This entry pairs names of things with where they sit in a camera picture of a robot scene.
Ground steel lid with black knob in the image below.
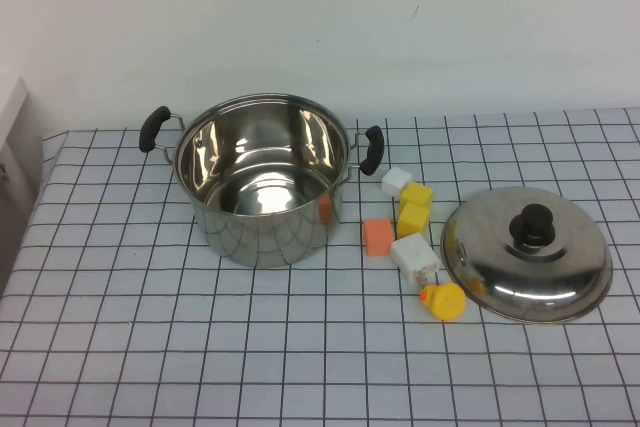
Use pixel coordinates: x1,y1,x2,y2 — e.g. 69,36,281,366
440,185,614,324

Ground small white cube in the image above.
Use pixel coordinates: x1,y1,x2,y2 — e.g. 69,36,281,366
381,166,414,199

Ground orange foam block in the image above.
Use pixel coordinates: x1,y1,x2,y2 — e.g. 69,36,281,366
363,217,395,258

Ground yellow foam cube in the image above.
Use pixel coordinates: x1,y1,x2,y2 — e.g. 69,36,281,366
399,182,435,213
397,202,432,241

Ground large white cube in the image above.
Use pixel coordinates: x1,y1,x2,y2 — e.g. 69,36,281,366
389,232,443,284

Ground yellow rubber duck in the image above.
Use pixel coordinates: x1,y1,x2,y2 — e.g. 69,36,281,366
418,282,468,322

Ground white black grid tablecloth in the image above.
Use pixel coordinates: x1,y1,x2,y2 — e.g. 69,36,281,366
0,106,640,427

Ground white side panel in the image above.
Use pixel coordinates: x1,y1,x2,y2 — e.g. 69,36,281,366
0,76,45,296

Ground stainless steel pot black handles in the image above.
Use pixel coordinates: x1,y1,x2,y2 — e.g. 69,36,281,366
139,92,386,269

